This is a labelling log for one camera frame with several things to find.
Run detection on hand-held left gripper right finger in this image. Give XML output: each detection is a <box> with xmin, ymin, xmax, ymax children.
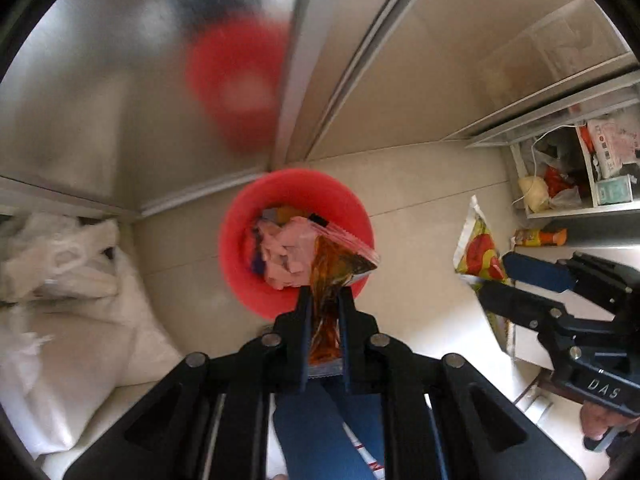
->
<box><xmin>338</xmin><ymin>291</ymin><xmax>587</xmax><ymax>480</ymax></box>

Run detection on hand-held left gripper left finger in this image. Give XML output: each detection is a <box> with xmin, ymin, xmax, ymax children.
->
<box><xmin>62</xmin><ymin>290</ymin><xmax>313</xmax><ymax>480</ymax></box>

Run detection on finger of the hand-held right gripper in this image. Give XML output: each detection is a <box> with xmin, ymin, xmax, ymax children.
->
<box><xmin>479</xmin><ymin>281</ymin><xmax>613</xmax><ymax>341</ymax></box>
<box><xmin>502</xmin><ymin>252</ymin><xmax>640</xmax><ymax>311</ymax></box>

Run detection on red yellow snack bag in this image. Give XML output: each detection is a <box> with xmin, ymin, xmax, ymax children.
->
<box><xmin>452</xmin><ymin>195</ymin><xmax>517</xmax><ymax>358</ymax></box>

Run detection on clear orange sauce packet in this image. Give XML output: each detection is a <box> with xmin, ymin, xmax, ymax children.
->
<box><xmin>306</xmin><ymin>220</ymin><xmax>381</xmax><ymax>378</ymax></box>

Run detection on red plastic bin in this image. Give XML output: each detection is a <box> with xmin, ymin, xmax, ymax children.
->
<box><xmin>218</xmin><ymin>169</ymin><xmax>375</xmax><ymax>322</ymax></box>

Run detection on person's right hand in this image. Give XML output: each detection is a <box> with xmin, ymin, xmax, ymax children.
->
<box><xmin>580</xmin><ymin>401</ymin><xmax>628</xmax><ymax>443</ymax></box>

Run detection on orange bottle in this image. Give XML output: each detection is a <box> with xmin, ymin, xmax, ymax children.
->
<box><xmin>514</xmin><ymin>227</ymin><xmax>569</xmax><ymax>249</ymax></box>

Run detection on clear plastic bag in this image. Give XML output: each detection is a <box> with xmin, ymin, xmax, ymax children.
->
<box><xmin>550</xmin><ymin>185</ymin><xmax>584</xmax><ymax>211</ymax></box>

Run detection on pink crumpled wrapper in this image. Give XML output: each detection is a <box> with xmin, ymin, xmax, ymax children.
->
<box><xmin>252</xmin><ymin>216</ymin><xmax>321</xmax><ymax>291</ymax></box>

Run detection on red orange packet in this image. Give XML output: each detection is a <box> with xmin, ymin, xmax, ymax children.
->
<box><xmin>545</xmin><ymin>167</ymin><xmax>572</xmax><ymax>196</ymax></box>

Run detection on person's blue trousers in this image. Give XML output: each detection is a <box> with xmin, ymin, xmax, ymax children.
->
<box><xmin>272</xmin><ymin>377</ymin><xmax>387</xmax><ymax>480</ymax></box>

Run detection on white shelf unit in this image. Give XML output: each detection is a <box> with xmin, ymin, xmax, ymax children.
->
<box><xmin>510</xmin><ymin>105</ymin><xmax>640</xmax><ymax>221</ymax></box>

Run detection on green white box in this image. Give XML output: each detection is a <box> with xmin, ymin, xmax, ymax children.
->
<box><xmin>597</xmin><ymin>175</ymin><xmax>634</xmax><ymax>206</ymax></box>

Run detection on white package red print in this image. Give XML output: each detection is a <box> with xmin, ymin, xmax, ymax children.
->
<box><xmin>577</xmin><ymin>120</ymin><xmax>640</xmax><ymax>179</ymax></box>

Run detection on large white sack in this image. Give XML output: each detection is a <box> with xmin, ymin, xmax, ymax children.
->
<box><xmin>0</xmin><ymin>255</ymin><xmax>186</xmax><ymax>456</ymax></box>

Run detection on frosted glass sliding door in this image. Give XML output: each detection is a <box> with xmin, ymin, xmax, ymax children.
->
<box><xmin>0</xmin><ymin>0</ymin><xmax>321</xmax><ymax>221</ymax></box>
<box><xmin>280</xmin><ymin>0</ymin><xmax>631</xmax><ymax>161</ymax></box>

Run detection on white cable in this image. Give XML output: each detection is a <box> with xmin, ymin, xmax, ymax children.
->
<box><xmin>530</xmin><ymin>125</ymin><xmax>586</xmax><ymax>206</ymax></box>

